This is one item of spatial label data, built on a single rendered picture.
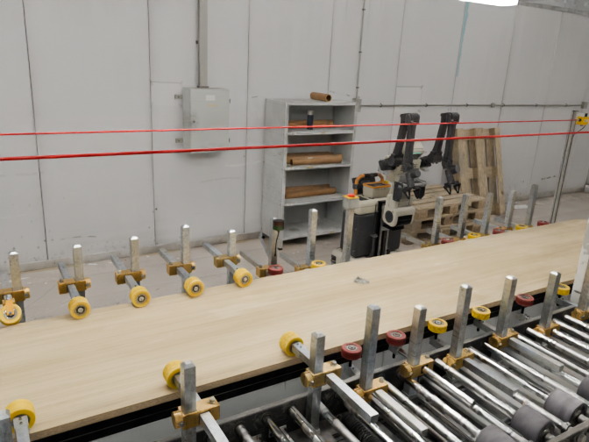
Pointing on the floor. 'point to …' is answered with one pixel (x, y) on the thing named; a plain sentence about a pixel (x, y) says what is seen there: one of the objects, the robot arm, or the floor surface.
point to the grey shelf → (294, 224)
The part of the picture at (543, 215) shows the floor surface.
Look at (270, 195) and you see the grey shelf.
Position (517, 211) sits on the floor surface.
